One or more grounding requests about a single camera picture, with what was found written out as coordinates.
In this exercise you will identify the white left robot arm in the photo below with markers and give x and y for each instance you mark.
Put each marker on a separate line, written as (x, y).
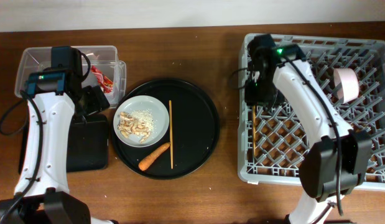
(42, 194)

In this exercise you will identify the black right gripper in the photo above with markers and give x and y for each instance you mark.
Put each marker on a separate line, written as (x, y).
(250, 99)

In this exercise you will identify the orange carrot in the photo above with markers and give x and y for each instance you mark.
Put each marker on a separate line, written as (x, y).
(149, 160)

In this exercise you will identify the grey dishwasher rack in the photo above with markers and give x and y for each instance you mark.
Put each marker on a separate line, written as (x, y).
(281, 143)

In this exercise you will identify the peanut shells food scraps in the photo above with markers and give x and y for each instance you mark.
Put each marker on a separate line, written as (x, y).
(139, 123)

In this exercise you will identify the grey plate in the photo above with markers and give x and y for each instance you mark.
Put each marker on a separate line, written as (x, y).
(160, 116)

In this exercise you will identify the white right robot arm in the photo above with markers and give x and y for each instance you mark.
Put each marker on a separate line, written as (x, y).
(338, 157)

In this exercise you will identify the wooden chopstick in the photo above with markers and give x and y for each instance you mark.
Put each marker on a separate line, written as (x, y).
(171, 136)
(254, 129)

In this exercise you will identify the round black tray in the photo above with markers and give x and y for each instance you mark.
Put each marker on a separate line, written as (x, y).
(195, 129)

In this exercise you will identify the white bowl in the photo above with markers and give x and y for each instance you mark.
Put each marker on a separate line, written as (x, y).
(347, 80)

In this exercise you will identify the black rectangular tray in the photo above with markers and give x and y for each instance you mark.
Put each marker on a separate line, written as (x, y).
(88, 144)

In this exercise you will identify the red snack wrapper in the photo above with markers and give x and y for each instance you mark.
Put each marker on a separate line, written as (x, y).
(104, 82)

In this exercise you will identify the clear plastic bin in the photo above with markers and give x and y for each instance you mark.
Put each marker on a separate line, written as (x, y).
(103, 57)

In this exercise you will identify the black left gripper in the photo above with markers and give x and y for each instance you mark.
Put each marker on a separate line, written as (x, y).
(97, 99)

